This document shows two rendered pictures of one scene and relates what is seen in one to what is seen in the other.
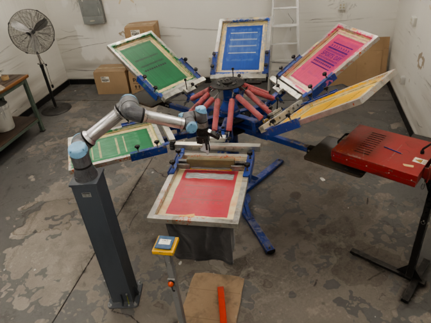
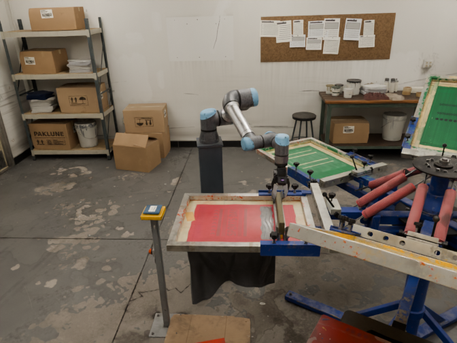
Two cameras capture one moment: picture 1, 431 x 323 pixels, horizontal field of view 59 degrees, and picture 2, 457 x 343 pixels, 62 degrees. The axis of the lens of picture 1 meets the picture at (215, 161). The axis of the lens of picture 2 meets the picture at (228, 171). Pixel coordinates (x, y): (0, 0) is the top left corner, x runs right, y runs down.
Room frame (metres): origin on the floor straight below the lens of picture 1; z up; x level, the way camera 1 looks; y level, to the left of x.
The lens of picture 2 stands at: (1.76, -1.75, 2.12)
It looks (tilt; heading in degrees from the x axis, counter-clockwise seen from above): 24 degrees down; 79
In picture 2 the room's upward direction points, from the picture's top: 2 degrees counter-clockwise
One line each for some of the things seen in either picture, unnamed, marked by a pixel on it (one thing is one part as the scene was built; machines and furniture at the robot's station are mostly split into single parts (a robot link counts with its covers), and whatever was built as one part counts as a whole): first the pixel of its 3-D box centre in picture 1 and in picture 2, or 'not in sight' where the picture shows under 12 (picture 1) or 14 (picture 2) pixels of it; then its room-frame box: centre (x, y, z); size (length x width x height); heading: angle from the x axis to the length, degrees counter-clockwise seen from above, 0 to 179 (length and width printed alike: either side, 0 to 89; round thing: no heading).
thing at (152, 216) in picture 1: (205, 185); (243, 219); (2.18, 0.09, 0.97); 0.79 x 0.58 x 0.04; 166
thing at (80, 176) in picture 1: (84, 170); (209, 134); (2.11, 0.85, 1.25); 0.15 x 0.15 x 0.10
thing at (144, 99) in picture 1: (180, 107); not in sight; (3.67, 0.30, 0.91); 1.34 x 0.40 x 0.08; 46
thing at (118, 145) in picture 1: (130, 131); (326, 155); (2.96, 0.70, 1.05); 1.08 x 0.61 x 0.23; 106
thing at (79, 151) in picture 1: (79, 154); (209, 118); (2.11, 0.85, 1.37); 0.13 x 0.12 x 0.14; 11
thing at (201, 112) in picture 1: (201, 114); (281, 144); (2.39, 0.06, 1.42); 0.09 x 0.08 x 0.11; 101
